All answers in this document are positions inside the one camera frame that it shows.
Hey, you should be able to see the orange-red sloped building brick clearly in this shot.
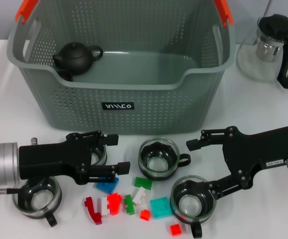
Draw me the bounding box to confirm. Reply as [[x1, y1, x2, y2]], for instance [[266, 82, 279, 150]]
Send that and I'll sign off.
[[107, 193, 123, 215]]

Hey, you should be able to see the orange bin handle clip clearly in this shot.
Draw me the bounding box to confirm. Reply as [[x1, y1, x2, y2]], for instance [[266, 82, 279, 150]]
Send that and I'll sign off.
[[213, 0, 234, 27], [14, 0, 39, 24]]

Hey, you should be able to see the dark green building brick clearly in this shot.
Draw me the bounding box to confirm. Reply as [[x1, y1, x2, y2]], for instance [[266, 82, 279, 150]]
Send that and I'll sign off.
[[134, 176, 153, 190]]

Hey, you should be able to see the red curved building brick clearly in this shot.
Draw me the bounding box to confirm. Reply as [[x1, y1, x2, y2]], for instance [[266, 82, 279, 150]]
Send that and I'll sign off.
[[84, 196, 103, 225]]

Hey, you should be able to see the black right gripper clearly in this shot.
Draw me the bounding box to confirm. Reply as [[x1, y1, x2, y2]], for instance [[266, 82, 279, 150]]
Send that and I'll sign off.
[[186, 125, 288, 200]]

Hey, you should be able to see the glass pitcher with black lid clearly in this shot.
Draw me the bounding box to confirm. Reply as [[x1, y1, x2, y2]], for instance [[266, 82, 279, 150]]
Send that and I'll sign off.
[[236, 14, 288, 89]]

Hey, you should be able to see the black clay teapot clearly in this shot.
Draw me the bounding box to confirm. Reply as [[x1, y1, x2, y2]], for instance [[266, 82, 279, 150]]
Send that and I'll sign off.
[[52, 42, 104, 76]]

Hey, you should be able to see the thin black wall cable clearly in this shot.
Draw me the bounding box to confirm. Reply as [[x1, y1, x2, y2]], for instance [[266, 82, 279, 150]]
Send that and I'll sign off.
[[263, 0, 273, 17]]

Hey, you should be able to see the white and red building brick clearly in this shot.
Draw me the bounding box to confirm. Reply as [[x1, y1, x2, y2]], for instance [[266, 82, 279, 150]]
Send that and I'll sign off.
[[97, 196, 111, 217]]

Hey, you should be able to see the teal flat building brick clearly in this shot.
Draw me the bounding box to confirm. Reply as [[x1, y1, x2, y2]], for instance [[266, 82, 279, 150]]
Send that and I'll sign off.
[[150, 197, 172, 220]]

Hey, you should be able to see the glass teacup with black holder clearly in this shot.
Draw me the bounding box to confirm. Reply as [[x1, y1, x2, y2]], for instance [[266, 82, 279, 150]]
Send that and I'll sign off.
[[12, 176, 63, 228], [90, 143, 108, 166], [138, 136, 192, 181], [170, 175, 218, 237]]

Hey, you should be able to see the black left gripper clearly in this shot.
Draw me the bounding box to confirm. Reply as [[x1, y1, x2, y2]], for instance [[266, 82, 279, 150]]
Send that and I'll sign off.
[[18, 129, 131, 185]]

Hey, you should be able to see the blue flat building brick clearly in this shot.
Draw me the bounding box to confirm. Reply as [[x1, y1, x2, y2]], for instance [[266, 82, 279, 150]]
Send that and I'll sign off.
[[96, 178, 119, 195]]

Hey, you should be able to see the grey-green perforated storage bin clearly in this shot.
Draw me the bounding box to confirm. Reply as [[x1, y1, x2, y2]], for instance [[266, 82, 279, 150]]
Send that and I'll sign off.
[[6, 0, 235, 136]]

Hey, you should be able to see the green stepped building brick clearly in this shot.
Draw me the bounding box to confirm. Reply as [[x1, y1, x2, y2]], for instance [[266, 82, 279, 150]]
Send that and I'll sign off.
[[123, 194, 136, 215]]

